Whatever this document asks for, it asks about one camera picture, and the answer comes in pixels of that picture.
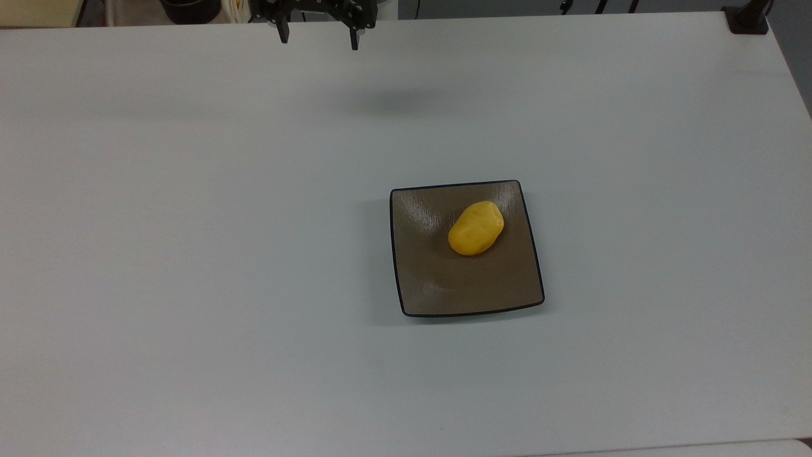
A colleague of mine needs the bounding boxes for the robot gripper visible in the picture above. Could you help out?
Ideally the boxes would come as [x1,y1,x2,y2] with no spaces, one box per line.
[249,0,379,52]

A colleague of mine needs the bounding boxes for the yellow potato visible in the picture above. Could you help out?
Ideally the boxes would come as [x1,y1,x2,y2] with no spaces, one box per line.
[447,201,506,257]

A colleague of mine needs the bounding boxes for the brown square ceramic plate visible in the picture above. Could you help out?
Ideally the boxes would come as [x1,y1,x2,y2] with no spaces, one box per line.
[389,180,546,318]

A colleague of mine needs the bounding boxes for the black round bin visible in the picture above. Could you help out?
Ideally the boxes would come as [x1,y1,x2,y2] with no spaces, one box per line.
[159,0,223,25]

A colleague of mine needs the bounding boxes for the beige wooden board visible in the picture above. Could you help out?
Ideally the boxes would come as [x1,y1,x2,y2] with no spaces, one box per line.
[0,0,87,29]

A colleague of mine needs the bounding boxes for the black stand legs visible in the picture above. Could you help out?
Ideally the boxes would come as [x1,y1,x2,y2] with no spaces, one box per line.
[558,0,641,15]

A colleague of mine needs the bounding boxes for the black table clamp mount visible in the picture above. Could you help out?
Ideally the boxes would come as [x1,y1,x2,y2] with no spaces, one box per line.
[721,0,773,36]

